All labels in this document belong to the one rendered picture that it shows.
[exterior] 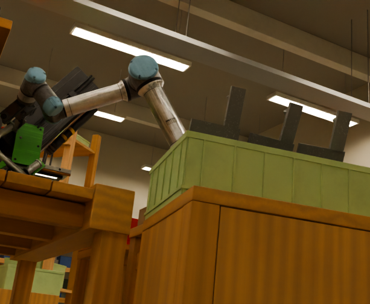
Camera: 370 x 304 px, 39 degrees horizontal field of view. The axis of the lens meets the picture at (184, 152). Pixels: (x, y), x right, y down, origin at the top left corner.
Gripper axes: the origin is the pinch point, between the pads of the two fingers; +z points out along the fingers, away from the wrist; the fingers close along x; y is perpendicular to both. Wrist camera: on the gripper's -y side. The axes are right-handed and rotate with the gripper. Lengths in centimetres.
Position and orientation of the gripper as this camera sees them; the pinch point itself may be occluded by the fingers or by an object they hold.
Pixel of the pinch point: (9, 126)
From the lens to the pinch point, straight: 239.4
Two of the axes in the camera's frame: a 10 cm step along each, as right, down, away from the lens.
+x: -7.0, -7.1, 0.6
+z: -4.8, 5.4, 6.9
